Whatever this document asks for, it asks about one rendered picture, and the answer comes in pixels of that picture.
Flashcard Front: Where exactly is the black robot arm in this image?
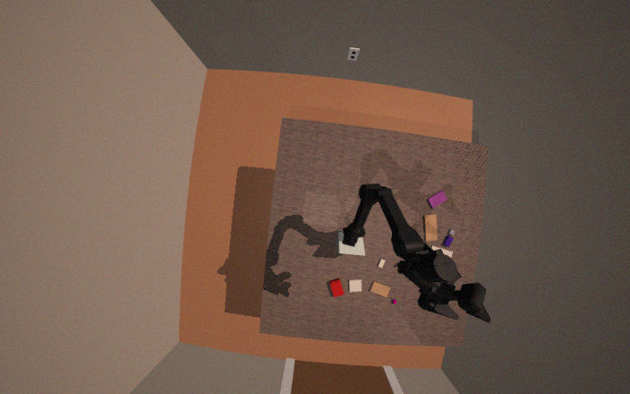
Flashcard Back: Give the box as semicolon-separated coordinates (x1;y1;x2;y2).
343;184;462;290

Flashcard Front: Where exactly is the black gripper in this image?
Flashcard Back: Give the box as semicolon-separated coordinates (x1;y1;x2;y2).
418;282;490;322

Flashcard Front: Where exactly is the red flat block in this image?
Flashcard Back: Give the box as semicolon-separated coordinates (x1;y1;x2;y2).
330;278;344;297

